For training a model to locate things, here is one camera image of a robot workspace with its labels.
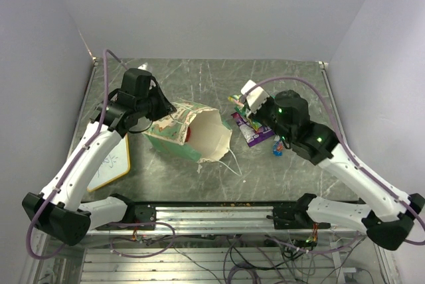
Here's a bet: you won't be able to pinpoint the green yellow Fox's candy packet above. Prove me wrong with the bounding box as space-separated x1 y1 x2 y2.
228 95 246 112

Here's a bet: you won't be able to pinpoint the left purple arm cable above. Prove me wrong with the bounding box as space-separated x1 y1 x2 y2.
25 48 129 261

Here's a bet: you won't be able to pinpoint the purple snack packet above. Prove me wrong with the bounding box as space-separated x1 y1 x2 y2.
232 112 274 147

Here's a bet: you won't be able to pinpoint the wrist white camera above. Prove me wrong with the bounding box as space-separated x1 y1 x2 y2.
240 80 272 117
137 62 149 71

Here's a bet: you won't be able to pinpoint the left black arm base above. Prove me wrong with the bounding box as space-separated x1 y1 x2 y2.
110 202 156 230

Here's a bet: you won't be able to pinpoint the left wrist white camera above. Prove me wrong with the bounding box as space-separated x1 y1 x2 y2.
137 62 149 71

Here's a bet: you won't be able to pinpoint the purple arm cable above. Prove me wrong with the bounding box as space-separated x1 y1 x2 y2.
244 76 425 246
25 48 129 261

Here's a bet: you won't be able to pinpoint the pink magenta snack packet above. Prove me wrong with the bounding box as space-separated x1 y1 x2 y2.
185 126 191 143

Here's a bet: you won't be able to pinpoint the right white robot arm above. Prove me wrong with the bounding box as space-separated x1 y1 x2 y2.
246 88 424 251

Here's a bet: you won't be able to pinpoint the small whiteboard orange frame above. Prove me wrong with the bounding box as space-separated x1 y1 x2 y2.
87 136 131 192

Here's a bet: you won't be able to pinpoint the loose floor cables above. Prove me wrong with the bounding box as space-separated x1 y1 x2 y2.
109 227 366 284

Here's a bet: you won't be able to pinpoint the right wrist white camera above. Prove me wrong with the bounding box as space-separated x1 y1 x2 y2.
240 80 272 117

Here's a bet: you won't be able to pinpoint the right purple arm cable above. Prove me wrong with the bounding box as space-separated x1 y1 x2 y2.
244 76 425 246

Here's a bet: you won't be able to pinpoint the blue red snack packet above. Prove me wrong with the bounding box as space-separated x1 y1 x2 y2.
272 135 284 157

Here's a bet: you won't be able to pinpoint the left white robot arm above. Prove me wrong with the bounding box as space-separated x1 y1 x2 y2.
22 68 176 246

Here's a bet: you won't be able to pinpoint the green white paper bag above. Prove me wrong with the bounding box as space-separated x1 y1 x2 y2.
143 99 242 177

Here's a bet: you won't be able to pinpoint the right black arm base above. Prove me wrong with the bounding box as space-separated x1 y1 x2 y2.
266 202 315 230

